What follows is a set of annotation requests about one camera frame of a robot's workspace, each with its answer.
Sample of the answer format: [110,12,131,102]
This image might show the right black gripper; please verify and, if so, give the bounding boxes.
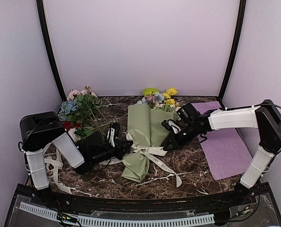
[164,122,202,151]

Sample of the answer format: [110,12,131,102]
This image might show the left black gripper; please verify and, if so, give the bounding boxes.
[91,139,132,165]

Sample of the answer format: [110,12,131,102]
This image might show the cream printed ribbon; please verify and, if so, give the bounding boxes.
[100,143,182,187]

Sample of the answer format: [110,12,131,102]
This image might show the peach and green wrapping paper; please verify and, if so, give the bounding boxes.
[121,105,179,183]

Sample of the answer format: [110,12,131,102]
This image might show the yellow fake flower stem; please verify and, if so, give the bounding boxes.
[163,87,180,111]

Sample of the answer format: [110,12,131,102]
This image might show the blue fake flower stem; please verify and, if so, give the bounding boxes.
[136,92,165,109]

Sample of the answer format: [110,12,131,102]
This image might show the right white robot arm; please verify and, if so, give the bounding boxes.
[162,99,281,205]

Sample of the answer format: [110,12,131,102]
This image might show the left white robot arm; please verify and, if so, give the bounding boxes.
[19,112,133,206]

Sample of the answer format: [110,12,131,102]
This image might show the pink fake flower bunch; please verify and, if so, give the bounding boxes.
[66,86,110,141]

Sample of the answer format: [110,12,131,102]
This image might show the blue fake flower on table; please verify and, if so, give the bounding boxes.
[58,99,78,121]

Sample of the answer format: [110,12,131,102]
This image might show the purple wrapping paper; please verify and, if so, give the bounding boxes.
[192,102,254,181]

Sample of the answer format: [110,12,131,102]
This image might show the green plastic bowl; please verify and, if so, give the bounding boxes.
[142,87,160,96]

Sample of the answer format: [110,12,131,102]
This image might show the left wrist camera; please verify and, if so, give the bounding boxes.
[106,122,120,147]

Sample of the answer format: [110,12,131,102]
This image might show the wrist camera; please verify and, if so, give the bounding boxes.
[106,122,120,147]
[161,119,181,134]

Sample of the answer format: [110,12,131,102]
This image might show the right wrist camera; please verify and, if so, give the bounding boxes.
[161,119,181,134]

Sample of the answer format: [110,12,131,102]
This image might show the black front rail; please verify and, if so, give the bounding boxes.
[12,182,273,217]

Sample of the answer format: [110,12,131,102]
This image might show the white slotted cable duct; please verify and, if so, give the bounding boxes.
[19,202,215,227]

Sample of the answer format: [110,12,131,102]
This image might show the right black frame post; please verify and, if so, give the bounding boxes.
[218,0,246,102]

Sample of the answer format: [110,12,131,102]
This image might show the black frame post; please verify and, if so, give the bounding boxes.
[218,0,246,102]
[36,0,66,101]

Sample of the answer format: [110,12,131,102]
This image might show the left black frame post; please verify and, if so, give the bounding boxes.
[36,0,66,101]

